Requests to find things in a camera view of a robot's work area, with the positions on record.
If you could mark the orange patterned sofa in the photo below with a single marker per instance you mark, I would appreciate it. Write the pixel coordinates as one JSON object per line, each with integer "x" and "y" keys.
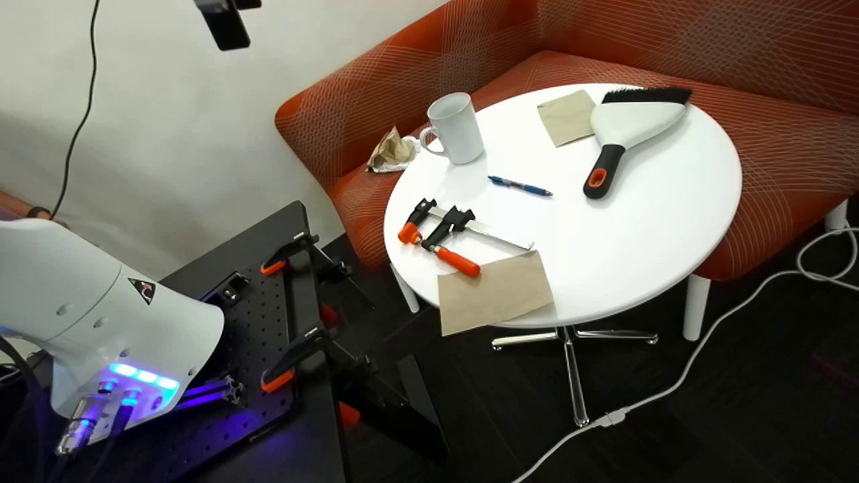
{"x": 779, "y": 169}

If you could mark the large black clamp orange tip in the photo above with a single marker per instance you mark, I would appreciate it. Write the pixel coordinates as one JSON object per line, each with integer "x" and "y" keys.
{"x": 304, "y": 255}
{"x": 310, "y": 357}

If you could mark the small bar clamp orange knob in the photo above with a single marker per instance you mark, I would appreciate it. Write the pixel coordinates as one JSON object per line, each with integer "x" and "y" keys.
{"x": 410, "y": 235}

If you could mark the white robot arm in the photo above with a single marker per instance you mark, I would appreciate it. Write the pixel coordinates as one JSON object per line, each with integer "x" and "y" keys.
{"x": 97, "y": 312}

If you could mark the grey cloth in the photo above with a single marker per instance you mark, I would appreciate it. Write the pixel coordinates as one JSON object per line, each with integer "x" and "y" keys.
{"x": 491, "y": 295}

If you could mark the blue pen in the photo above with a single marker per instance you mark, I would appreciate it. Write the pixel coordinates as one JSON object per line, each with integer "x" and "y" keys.
{"x": 520, "y": 185}

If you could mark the white mug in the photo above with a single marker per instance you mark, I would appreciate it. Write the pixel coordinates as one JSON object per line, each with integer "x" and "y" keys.
{"x": 458, "y": 135}

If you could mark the crumpled paper wad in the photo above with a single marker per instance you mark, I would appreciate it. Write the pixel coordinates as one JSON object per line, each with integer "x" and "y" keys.
{"x": 394, "y": 150}

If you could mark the white round table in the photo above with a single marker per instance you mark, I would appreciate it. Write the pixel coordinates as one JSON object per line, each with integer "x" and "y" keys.
{"x": 644, "y": 230}

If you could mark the chrome table base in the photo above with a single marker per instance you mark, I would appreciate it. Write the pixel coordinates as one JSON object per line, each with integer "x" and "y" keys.
{"x": 618, "y": 336}

